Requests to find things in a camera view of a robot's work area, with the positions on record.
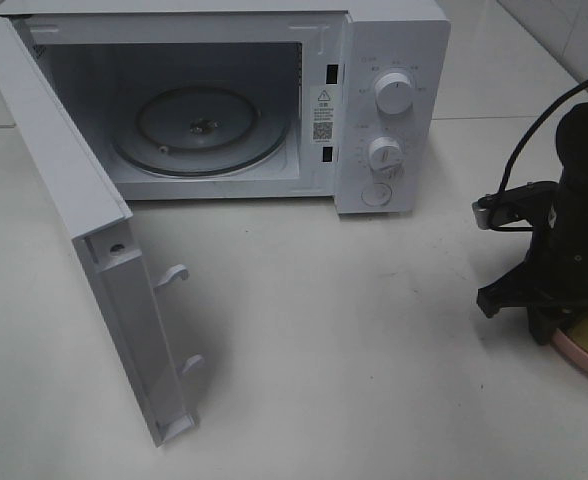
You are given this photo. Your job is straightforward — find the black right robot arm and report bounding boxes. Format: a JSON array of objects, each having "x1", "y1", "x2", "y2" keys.
[{"x1": 472, "y1": 102, "x2": 588, "y2": 345}]

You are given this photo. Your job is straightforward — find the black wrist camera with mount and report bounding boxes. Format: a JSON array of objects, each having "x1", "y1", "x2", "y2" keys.
[{"x1": 472, "y1": 181, "x2": 558, "y2": 232}]

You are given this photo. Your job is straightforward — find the round door release button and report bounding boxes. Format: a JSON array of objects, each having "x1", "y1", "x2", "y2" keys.
[{"x1": 361, "y1": 183, "x2": 393, "y2": 207}]

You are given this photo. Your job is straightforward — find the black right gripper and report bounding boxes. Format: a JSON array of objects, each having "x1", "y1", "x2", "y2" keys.
[{"x1": 476, "y1": 179, "x2": 588, "y2": 345}]

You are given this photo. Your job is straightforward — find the lower white microwave knob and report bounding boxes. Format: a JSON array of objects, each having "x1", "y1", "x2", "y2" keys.
[{"x1": 368, "y1": 136, "x2": 404, "y2": 172}]

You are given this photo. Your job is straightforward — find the upper white microwave knob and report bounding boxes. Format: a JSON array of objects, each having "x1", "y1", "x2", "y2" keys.
[{"x1": 374, "y1": 70, "x2": 414, "y2": 115}]

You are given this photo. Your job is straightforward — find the white microwave door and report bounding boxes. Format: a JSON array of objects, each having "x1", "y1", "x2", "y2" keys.
[{"x1": 0, "y1": 17, "x2": 204, "y2": 446}]

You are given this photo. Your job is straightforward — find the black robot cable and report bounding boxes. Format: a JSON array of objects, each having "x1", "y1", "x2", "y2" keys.
[{"x1": 477, "y1": 22, "x2": 588, "y2": 234}]

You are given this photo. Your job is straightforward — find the pink round plate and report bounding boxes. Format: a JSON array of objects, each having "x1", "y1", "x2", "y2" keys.
[{"x1": 552, "y1": 311, "x2": 588, "y2": 375}]

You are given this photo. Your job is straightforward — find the white microwave knob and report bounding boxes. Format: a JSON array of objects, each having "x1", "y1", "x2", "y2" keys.
[
  {"x1": 374, "y1": 70, "x2": 414, "y2": 115},
  {"x1": 368, "y1": 136, "x2": 404, "y2": 172}
]

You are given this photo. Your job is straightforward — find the white microwave oven body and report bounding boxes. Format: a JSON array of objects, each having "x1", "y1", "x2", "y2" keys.
[{"x1": 0, "y1": 1, "x2": 450, "y2": 214}]

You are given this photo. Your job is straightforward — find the glass microwave turntable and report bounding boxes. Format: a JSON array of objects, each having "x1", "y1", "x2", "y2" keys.
[{"x1": 113, "y1": 85, "x2": 293, "y2": 178}]

